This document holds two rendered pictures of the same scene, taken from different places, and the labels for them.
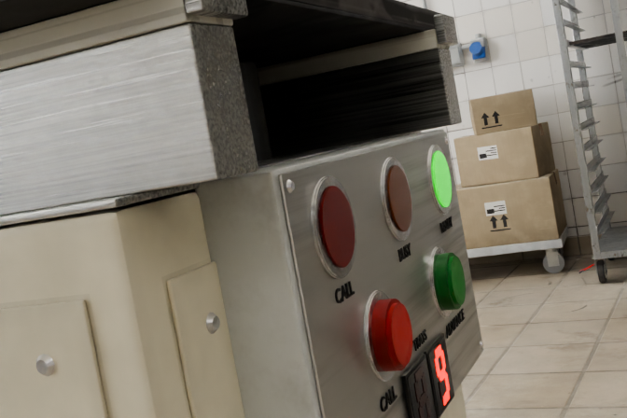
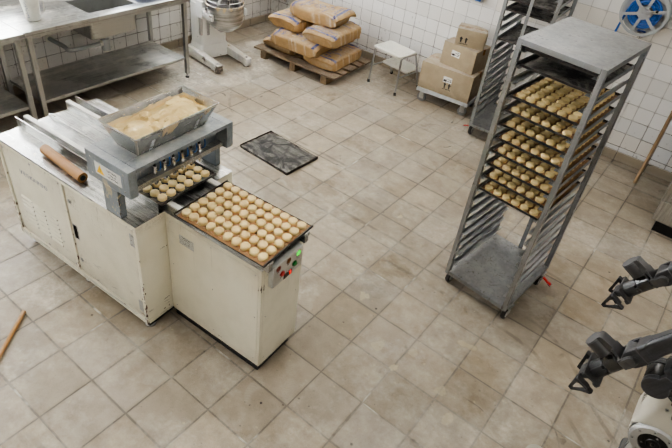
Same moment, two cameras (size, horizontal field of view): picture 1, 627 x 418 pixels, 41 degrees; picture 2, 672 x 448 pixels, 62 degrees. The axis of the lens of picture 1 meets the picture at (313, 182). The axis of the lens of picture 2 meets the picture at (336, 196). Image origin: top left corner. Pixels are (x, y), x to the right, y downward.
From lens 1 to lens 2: 257 cm
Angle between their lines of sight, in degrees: 34
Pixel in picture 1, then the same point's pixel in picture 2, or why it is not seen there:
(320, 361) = (274, 278)
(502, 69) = (486, 9)
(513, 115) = (474, 42)
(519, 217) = (455, 88)
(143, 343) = (261, 277)
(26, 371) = (254, 274)
